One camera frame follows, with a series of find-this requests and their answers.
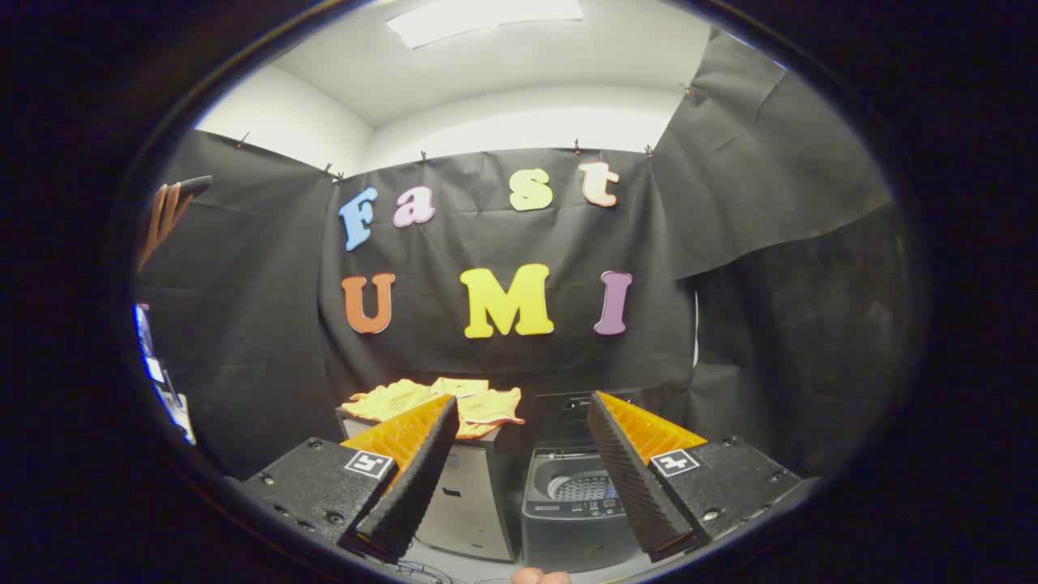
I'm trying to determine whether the thin black cable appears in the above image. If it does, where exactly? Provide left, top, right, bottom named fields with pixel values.
left=381, top=552, right=487, bottom=584

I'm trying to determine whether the white and blue device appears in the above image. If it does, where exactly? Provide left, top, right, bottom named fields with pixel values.
left=134, top=304, right=197, bottom=445

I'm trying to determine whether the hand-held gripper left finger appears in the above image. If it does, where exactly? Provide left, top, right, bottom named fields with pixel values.
left=235, top=393, right=461, bottom=565

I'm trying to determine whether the dark grey washing machine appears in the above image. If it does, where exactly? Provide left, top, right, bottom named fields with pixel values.
left=519, top=442, right=650, bottom=573

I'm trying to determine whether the small grey cabinet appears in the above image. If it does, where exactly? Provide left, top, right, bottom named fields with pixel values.
left=335, top=406, right=520, bottom=562

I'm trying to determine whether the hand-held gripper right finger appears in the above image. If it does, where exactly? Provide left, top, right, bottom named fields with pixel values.
left=587, top=390, right=820, bottom=563

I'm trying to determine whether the orange and black object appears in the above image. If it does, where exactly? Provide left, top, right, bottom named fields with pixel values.
left=136, top=176, right=213, bottom=273

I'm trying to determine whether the yellow polo shirt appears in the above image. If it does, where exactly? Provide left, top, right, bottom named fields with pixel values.
left=341, top=377, right=525, bottom=440

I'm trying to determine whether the ceiling light panel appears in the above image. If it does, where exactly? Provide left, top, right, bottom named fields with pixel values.
left=385, top=0, right=585, bottom=49

